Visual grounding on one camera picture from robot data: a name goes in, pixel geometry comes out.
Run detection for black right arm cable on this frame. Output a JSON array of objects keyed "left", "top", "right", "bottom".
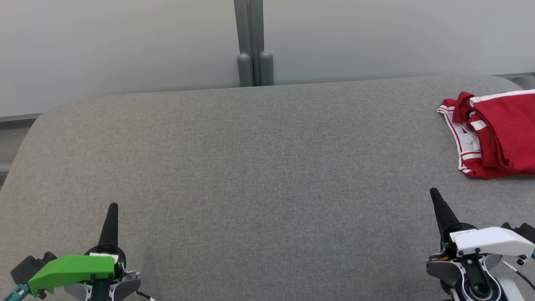
[{"left": 502, "top": 259, "right": 535, "bottom": 291}]

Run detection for teal left cable connector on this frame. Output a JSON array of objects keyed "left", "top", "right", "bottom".
[{"left": 0, "top": 283, "right": 32, "bottom": 301}]

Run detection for red shorts with white trim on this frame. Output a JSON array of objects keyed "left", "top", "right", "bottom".
[{"left": 453, "top": 90, "right": 535, "bottom": 179}]

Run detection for grey fabric sofa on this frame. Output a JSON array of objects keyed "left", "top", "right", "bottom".
[{"left": 0, "top": 75, "right": 535, "bottom": 301}]

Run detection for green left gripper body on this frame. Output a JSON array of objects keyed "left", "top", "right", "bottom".
[{"left": 28, "top": 246, "right": 126, "bottom": 298}]

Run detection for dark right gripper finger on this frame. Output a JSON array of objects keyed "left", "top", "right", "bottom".
[{"left": 430, "top": 188, "right": 460, "bottom": 237}]

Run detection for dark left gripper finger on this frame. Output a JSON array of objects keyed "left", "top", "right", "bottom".
[{"left": 97, "top": 203, "right": 120, "bottom": 248}]

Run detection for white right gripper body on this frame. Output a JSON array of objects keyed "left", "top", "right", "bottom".
[{"left": 441, "top": 224, "right": 535, "bottom": 258}]

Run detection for grey partition post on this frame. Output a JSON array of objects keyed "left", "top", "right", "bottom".
[{"left": 233, "top": 0, "right": 274, "bottom": 87}]

